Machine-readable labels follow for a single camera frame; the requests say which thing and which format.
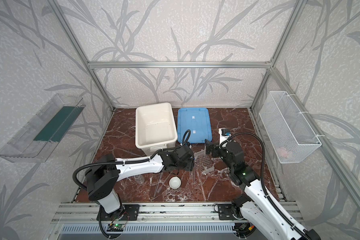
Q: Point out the blue plastic bin lid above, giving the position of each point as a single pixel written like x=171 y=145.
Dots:
x=197 y=120

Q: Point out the pink item in basket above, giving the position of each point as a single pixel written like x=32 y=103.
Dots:
x=284 y=153

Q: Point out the green circuit board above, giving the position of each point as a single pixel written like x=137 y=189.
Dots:
x=116 y=227

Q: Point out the white plastic storage bin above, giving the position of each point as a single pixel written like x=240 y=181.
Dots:
x=155 y=128

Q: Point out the small clear glass beaker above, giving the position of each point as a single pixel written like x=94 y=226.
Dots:
x=139 y=179

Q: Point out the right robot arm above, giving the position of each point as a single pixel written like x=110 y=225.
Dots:
x=257 y=205

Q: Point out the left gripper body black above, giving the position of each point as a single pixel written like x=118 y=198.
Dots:
x=190 y=157

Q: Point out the clear acrylic wall shelf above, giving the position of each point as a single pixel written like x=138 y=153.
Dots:
x=35 y=142

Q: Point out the clear acrylic test tube rack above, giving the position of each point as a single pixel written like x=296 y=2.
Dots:
x=204 y=164

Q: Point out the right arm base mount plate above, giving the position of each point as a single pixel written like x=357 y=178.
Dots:
x=228 y=212

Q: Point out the white wire mesh basket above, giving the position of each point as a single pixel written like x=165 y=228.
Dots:
x=287 y=127

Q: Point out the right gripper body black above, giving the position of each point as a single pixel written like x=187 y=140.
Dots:
x=210 y=147

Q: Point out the aluminium front rail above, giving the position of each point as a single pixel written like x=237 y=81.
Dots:
x=148 y=212

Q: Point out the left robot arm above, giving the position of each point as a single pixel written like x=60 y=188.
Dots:
x=99 y=178

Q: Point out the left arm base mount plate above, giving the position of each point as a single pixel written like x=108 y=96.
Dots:
x=128 y=212

